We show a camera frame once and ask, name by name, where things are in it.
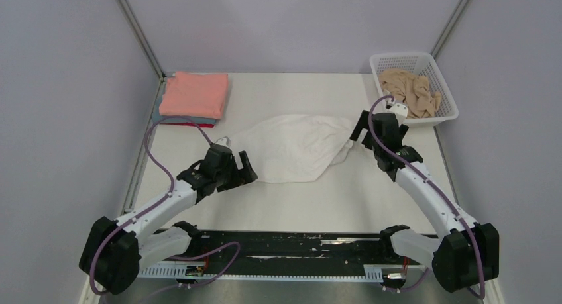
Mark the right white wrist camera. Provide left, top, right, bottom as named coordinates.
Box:
left=388, top=103, right=409, bottom=119

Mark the folded pink t-shirt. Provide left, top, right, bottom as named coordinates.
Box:
left=159, top=72, right=229, bottom=119

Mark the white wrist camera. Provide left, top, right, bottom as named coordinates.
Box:
left=388, top=103, right=409, bottom=119
left=215, top=136, right=231, bottom=147

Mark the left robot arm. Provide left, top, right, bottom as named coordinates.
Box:
left=79, top=144, right=258, bottom=295

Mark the beige crumpled t-shirt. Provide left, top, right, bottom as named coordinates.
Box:
left=378, top=68, right=442, bottom=119

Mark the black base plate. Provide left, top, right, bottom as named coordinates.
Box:
left=147, top=230, right=425, bottom=281

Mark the aluminium corner post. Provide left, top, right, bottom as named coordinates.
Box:
left=430, top=0, right=471, bottom=59
left=116, top=0, right=166, bottom=81

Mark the white slotted cable duct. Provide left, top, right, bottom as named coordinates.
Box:
left=137, top=262, right=384, bottom=283

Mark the right aluminium corner post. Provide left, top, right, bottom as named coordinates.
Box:
left=430, top=0, right=471, bottom=59

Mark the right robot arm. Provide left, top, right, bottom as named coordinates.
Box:
left=350, top=111, right=500, bottom=299

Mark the left aluminium corner post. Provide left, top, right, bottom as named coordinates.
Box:
left=116, top=0, right=166, bottom=81

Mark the folded red t-shirt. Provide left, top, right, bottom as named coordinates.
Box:
left=161, top=122, right=215, bottom=128

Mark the white t-shirt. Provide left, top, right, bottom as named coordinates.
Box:
left=229, top=115, right=355, bottom=183

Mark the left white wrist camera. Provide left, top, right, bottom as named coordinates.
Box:
left=215, top=136, right=231, bottom=147

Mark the white plastic basket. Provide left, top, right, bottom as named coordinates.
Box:
left=369, top=52, right=459, bottom=127

